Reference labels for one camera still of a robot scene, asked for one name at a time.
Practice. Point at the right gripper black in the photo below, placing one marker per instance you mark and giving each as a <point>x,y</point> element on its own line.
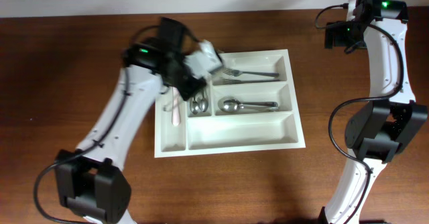
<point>334,35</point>

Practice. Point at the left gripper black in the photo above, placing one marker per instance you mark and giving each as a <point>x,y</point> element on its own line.
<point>187,84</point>

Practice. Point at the small metal teaspoon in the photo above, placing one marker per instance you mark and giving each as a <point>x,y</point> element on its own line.
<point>203,102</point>
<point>194,106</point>

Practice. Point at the pink plastic knife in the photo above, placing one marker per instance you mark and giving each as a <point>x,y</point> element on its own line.
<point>175,108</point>

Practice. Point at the metal fork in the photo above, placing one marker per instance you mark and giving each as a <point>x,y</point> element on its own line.
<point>226,81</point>
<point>234,72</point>

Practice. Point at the large metal spoon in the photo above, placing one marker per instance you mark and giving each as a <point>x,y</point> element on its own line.
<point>232,108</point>
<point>261,104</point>

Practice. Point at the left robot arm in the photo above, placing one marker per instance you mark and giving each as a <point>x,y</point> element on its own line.
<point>90,180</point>

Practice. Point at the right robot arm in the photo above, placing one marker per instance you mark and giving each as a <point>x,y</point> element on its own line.
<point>390,117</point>

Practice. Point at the white plastic cutlery tray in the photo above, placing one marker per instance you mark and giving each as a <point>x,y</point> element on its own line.
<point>217,132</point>

